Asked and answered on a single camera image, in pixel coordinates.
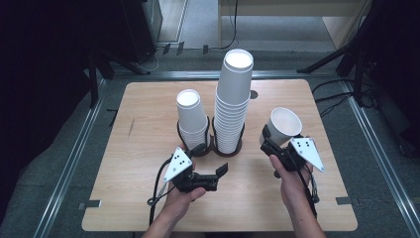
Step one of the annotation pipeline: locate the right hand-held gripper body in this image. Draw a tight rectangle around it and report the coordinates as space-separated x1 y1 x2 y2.
260 136 326 174

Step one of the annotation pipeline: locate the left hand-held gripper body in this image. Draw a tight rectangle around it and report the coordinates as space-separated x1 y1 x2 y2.
163 146 219 194

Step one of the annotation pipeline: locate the black wire cup holder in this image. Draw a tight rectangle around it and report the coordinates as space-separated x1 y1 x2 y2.
211 117 247 159
176 114 213 158

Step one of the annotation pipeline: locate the white paper cup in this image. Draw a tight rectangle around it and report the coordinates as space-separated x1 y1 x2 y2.
259 106 303 148

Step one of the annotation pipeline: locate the tall stack of white cups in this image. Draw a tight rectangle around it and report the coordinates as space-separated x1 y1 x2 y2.
213 48 256 155

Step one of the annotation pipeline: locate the person's left hand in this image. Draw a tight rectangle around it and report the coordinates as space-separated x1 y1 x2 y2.
163 186 208 221

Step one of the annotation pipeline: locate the person's right hand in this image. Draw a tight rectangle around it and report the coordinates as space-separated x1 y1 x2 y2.
268 154 314 213

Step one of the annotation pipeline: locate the short stack of white cups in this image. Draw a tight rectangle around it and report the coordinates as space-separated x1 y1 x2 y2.
175 88 211 154

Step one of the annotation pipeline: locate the black tripod stand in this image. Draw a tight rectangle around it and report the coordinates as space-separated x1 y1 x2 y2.
296 0 377 109

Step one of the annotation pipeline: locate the black metal stand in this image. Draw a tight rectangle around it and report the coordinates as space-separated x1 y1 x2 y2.
86 46 115 109

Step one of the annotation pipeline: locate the light wooden furniture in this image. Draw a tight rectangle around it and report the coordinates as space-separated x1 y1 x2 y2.
217 0 374 51

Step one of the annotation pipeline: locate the black computer tower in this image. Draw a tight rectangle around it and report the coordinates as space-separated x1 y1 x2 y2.
120 0 163 64

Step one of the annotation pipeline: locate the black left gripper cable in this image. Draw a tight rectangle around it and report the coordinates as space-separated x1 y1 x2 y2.
148 156 174 228

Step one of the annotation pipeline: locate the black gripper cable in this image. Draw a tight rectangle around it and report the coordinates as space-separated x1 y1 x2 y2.
295 160 319 220
148 156 174 228

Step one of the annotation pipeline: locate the silver strap with ring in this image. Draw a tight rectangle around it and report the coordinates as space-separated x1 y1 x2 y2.
147 179 176 207
309 172 321 204

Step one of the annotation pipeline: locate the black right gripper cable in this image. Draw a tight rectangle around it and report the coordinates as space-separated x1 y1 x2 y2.
295 160 319 220

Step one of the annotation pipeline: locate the black floor cable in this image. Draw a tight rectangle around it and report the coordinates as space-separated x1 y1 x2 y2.
314 91 355 119
311 77 347 95

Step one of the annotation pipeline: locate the aluminium frame rail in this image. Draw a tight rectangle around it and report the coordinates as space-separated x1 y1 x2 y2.
110 68 346 81
341 78 420 238
33 78 108 238

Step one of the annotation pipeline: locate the white floor cable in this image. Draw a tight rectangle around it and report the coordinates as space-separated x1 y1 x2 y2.
137 46 160 73

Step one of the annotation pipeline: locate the black hanging cable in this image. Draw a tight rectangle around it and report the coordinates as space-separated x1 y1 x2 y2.
219 0 240 51

